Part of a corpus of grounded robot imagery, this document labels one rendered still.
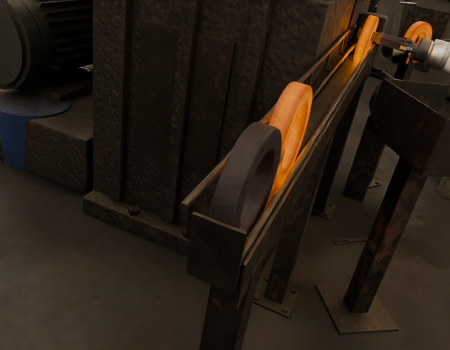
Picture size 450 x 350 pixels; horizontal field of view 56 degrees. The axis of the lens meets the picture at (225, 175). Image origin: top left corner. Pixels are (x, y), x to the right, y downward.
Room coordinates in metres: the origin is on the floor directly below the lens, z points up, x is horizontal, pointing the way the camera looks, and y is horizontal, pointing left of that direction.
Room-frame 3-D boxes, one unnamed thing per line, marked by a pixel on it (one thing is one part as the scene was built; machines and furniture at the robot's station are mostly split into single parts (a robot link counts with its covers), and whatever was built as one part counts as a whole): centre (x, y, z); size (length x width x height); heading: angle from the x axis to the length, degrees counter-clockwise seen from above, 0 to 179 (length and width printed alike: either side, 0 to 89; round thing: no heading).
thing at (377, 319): (1.01, -0.49, 0.36); 0.26 x 0.20 x 0.72; 16
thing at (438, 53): (1.47, -0.62, 0.74); 0.09 x 0.06 x 0.09; 161
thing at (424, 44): (1.49, -0.55, 0.75); 0.09 x 0.08 x 0.07; 71
